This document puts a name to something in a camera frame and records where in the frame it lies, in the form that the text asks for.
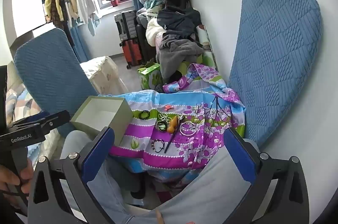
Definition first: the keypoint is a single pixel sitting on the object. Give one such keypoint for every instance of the blue curtain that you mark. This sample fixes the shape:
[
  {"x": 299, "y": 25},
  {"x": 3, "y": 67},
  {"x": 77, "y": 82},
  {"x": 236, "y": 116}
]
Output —
[{"x": 79, "y": 44}]

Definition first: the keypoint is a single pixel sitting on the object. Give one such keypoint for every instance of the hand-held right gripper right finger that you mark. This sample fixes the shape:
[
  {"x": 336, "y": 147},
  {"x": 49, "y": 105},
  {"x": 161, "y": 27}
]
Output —
[{"x": 237, "y": 158}]

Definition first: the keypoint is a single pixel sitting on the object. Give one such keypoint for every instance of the green printed carton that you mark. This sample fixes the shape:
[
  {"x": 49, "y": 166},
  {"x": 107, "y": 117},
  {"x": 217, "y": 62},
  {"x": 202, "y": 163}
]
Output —
[{"x": 148, "y": 78}]

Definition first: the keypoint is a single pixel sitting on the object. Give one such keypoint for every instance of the amber orange pendant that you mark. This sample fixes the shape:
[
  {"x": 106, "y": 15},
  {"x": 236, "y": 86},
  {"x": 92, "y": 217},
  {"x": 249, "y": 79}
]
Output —
[{"x": 173, "y": 125}]

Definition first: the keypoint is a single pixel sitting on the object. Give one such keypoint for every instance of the person's left hand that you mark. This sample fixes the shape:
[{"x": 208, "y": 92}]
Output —
[{"x": 12, "y": 179}]

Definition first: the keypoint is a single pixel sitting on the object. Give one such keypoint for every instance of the small silver pendant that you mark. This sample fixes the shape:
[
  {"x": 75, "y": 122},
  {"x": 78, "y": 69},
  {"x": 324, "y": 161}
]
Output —
[{"x": 181, "y": 118}]

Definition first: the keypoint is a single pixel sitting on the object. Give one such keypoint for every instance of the dark patterned hanging garment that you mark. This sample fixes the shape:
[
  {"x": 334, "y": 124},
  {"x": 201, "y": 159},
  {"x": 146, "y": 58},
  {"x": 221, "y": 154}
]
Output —
[{"x": 62, "y": 15}]

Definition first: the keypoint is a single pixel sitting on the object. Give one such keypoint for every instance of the red suitcase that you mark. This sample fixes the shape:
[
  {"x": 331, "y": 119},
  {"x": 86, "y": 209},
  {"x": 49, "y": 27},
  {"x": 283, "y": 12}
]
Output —
[{"x": 132, "y": 52}]

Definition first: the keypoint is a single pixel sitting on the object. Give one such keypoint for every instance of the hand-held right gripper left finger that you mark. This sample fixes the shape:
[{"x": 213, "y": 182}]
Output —
[{"x": 98, "y": 151}]

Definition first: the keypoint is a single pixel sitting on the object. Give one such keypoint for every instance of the teal patterned clothes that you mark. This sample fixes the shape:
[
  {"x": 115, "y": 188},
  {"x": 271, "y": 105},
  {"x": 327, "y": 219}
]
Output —
[{"x": 153, "y": 3}]

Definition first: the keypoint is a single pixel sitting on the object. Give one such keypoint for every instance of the black hair stick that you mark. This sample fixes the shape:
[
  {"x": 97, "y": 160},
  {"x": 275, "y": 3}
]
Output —
[{"x": 171, "y": 140}]

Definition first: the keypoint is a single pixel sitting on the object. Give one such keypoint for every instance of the small red garment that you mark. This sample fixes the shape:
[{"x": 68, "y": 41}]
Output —
[{"x": 115, "y": 2}]

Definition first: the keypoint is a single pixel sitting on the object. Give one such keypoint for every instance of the grey fleece garment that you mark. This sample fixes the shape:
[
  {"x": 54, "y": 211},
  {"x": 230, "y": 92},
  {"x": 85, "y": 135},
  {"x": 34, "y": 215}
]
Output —
[{"x": 179, "y": 55}]

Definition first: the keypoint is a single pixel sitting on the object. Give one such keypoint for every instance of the grey suitcase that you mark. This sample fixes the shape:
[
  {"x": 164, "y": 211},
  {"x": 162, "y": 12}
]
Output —
[{"x": 126, "y": 24}]

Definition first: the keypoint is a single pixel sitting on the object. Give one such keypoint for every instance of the floral printed blanket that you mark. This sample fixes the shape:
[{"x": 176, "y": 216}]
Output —
[{"x": 190, "y": 139}]

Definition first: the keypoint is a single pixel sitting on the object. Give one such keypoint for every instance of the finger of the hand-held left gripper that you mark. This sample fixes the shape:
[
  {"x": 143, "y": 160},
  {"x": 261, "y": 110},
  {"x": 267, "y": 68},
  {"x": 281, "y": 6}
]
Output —
[
  {"x": 34, "y": 118},
  {"x": 52, "y": 119}
]

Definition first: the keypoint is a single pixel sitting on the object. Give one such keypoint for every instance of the grey-green cardboard box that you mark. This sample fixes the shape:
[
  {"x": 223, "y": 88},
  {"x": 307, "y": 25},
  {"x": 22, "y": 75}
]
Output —
[{"x": 105, "y": 113}]

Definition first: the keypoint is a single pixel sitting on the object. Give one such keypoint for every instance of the dark green bangle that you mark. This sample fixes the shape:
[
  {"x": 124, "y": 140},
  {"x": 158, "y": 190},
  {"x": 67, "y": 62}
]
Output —
[{"x": 157, "y": 125}]

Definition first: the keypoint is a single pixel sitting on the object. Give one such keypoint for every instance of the light blue hanging garment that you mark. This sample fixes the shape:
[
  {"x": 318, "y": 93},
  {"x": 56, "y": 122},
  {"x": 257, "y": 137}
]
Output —
[{"x": 93, "y": 24}]

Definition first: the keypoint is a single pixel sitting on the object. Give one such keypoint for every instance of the wide blue quilted cushion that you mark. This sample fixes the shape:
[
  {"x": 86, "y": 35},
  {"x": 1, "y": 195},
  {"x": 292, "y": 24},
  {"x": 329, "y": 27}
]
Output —
[{"x": 274, "y": 60}]

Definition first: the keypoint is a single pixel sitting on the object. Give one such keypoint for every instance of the navy jacket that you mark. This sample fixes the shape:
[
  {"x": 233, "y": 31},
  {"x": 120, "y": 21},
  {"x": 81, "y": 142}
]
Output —
[{"x": 179, "y": 20}]

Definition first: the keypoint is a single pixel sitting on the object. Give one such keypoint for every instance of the cream covered furniture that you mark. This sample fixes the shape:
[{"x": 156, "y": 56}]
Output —
[{"x": 105, "y": 73}]

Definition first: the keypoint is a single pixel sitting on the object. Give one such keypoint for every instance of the person's left leg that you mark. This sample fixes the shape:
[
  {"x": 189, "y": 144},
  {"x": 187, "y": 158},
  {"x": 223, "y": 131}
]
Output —
[{"x": 111, "y": 195}]

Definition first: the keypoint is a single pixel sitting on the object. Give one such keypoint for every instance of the white fluffy garment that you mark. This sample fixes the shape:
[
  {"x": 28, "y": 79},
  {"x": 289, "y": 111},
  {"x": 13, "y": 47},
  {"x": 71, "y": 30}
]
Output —
[{"x": 153, "y": 33}]

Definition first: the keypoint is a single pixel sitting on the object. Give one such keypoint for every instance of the narrow blue quilted cushion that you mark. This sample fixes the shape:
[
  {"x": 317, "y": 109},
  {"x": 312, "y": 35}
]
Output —
[{"x": 52, "y": 73}]

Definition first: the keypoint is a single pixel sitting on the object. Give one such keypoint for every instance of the black suitcase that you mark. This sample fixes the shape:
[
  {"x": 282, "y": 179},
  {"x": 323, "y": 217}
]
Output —
[{"x": 144, "y": 41}]

